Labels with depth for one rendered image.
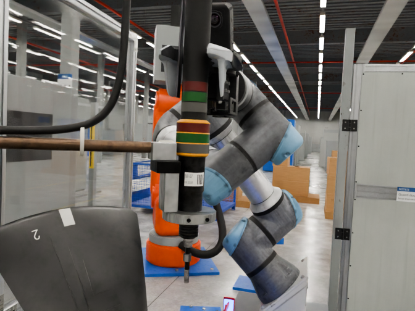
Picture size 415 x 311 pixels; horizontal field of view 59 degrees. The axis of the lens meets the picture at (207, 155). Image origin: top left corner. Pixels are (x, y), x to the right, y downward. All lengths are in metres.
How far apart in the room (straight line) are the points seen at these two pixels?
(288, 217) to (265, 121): 0.54
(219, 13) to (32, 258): 0.43
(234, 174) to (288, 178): 9.00
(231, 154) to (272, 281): 0.58
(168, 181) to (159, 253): 3.94
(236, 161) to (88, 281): 0.31
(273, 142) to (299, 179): 8.97
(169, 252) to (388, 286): 2.57
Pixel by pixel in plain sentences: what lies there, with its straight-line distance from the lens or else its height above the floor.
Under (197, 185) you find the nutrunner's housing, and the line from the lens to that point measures 0.47.
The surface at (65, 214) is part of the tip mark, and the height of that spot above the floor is 1.42.
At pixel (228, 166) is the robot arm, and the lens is 0.66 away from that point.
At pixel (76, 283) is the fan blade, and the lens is 0.55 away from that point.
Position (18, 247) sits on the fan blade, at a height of 1.39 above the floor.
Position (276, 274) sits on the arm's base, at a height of 1.16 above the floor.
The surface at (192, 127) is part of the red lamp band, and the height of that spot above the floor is 1.56.
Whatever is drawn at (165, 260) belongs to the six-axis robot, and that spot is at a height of 0.13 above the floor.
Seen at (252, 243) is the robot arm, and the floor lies 1.24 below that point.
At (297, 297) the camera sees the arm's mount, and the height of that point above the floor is 1.11.
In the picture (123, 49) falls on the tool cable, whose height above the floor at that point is 1.65.
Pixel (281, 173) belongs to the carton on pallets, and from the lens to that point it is 9.65.
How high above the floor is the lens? 1.55
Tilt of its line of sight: 3 degrees down
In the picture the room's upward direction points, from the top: 3 degrees clockwise
